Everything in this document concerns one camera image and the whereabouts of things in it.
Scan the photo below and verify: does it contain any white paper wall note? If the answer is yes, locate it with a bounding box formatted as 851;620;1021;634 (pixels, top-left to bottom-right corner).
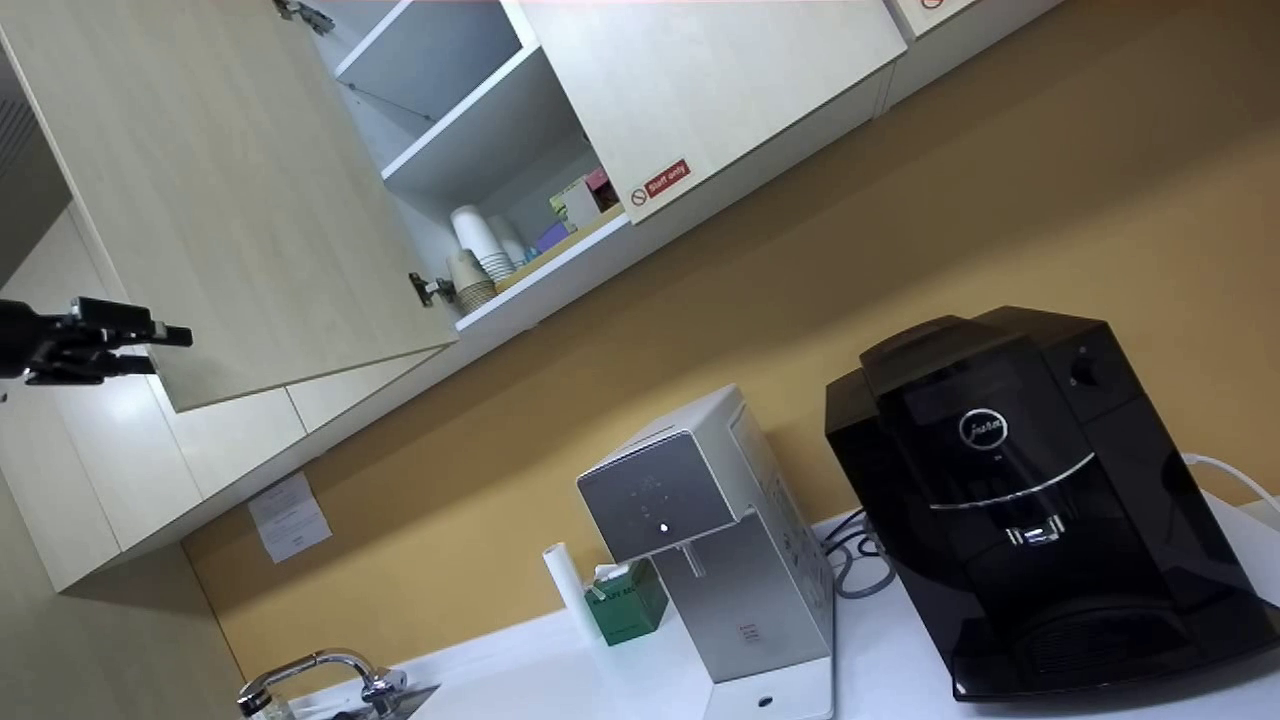
246;473;342;569

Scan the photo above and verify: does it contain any green tissue box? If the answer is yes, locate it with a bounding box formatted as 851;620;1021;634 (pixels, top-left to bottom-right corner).
584;561;673;651

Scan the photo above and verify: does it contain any grey cable bundle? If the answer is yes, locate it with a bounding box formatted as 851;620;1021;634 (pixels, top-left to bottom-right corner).
813;504;914;720

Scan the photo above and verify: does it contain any chrome sink faucet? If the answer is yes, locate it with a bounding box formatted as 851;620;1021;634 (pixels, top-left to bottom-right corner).
231;643;444;720

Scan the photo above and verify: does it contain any black Jura coffee machine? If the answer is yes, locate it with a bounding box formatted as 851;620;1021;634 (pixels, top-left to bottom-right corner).
819;305;1280;709

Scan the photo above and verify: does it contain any upper cabinet carcass with shelves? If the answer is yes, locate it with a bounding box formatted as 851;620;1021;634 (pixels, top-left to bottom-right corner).
0;0;1074;597

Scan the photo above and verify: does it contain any purple small box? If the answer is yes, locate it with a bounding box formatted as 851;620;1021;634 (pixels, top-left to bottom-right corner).
524;217;579;265

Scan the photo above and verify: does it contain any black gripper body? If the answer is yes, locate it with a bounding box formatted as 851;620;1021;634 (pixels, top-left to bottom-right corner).
0;294;89;386

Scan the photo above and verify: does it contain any beige cabinet door red sticker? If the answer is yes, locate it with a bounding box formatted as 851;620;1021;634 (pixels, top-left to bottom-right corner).
886;0;993;42
516;0;915;223

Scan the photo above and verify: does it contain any white silver water dispenser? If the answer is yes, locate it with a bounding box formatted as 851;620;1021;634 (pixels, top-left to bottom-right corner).
572;383;844;720

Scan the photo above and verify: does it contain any white power cable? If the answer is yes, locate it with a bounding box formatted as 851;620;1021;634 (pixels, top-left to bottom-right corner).
1178;448;1280;520

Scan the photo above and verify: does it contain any black metal door hinge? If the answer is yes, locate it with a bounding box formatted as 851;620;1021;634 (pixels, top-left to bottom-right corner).
406;267;466;316
268;0;342;40

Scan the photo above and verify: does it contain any green white small box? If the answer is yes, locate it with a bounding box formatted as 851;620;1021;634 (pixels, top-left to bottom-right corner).
543;169;613;239

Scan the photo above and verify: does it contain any plain beige cabinet door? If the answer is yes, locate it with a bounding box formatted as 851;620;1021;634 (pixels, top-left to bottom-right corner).
154;374;318;509
0;374;207;597
283;345;460;440

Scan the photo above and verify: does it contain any white paper roll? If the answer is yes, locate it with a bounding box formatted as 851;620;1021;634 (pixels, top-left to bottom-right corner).
538;541;604;651

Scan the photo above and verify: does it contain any white plastic bottle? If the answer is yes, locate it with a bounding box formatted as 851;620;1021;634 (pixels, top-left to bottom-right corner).
444;200;522;286

